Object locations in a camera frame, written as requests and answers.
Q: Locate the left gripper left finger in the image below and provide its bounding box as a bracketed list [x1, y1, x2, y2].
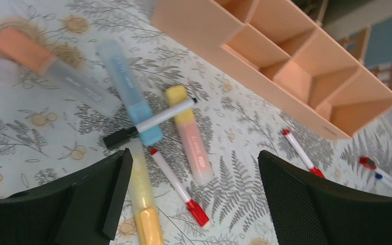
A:
[0, 149, 133, 244]

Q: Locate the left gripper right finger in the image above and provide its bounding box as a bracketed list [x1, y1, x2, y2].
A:
[258, 150, 392, 244]

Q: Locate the yellow highlighter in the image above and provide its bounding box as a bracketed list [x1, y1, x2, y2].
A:
[125, 138, 164, 245]

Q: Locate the peach pink highlighter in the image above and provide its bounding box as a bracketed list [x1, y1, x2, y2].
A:
[164, 85, 214, 187]

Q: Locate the orange cap grey highlighter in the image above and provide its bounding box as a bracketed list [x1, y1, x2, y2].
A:
[0, 27, 122, 116]

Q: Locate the light blue folder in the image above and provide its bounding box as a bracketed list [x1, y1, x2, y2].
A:
[364, 17, 392, 68]

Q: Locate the floral patterned desk mat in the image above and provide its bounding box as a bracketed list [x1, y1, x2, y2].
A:
[0, 1, 392, 244]

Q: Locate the red cap marker near drawers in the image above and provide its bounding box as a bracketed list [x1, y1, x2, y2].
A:
[359, 156, 392, 182]

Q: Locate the black cap marker left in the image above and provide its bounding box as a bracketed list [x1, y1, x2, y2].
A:
[103, 97, 198, 150]

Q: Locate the orange plastic file organizer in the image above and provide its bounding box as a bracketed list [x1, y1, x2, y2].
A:
[151, 0, 392, 139]

